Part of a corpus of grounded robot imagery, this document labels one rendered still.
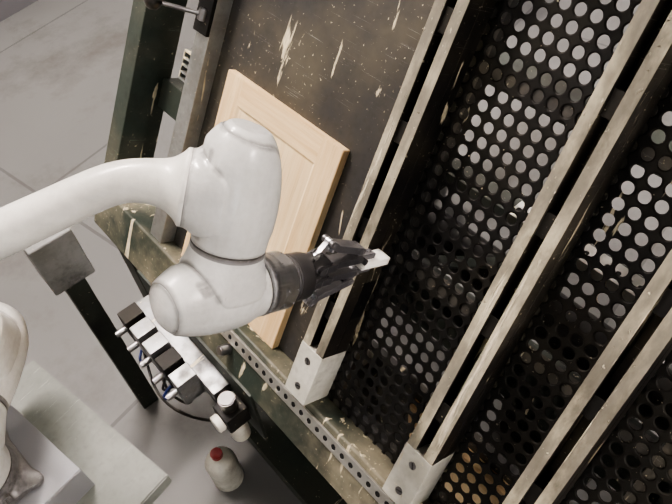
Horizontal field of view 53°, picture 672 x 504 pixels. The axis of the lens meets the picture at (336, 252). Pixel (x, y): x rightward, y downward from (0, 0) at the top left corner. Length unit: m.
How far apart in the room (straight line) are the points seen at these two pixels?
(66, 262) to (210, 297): 1.05
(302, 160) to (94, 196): 0.58
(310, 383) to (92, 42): 3.31
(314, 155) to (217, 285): 0.52
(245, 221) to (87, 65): 3.40
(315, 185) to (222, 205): 0.52
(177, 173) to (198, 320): 0.19
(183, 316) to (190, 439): 1.61
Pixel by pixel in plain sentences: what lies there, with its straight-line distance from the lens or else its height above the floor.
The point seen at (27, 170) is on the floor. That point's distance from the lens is 3.63.
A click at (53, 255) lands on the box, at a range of 1.87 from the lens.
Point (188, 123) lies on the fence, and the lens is 1.61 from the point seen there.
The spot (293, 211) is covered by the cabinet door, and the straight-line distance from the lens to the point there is 1.38.
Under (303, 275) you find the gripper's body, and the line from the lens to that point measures 1.00.
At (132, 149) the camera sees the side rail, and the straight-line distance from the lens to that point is 1.88.
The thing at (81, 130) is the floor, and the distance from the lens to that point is 3.73.
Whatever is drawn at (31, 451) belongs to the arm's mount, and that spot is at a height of 0.84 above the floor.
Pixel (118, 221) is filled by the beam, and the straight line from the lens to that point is 1.90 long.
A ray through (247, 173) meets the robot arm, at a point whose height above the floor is 1.60.
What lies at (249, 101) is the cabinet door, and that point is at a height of 1.28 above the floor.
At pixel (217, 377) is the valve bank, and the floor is 0.74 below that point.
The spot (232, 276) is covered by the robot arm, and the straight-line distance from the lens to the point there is 0.88.
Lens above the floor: 2.16
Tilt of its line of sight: 50 degrees down
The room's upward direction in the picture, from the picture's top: 7 degrees counter-clockwise
